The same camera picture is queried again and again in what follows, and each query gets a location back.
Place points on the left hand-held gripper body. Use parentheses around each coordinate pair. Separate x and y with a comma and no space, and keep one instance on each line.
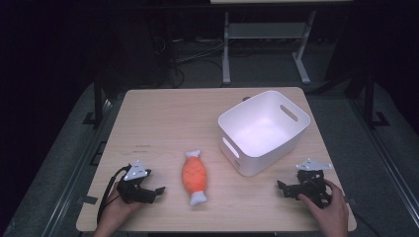
(131,189)

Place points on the white plastic storage bin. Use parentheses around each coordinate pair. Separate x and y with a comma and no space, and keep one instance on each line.
(263,131)

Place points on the aluminium floor rail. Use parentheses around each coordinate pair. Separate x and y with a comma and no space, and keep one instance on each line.
(388,158)
(70,184)

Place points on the white metal table frame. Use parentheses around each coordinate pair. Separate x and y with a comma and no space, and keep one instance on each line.
(267,31)

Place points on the orange plush meat toy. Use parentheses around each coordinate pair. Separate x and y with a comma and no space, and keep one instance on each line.
(194,177)

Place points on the black metal stand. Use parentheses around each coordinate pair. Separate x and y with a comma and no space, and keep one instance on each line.
(98,98)
(369,98)

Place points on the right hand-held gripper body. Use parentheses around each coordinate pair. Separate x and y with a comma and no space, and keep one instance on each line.
(313,186)

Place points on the person's right hand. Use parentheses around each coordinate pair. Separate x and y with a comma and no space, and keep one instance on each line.
(329,214)

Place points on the person's left hand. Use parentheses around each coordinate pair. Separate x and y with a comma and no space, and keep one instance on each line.
(116,208)

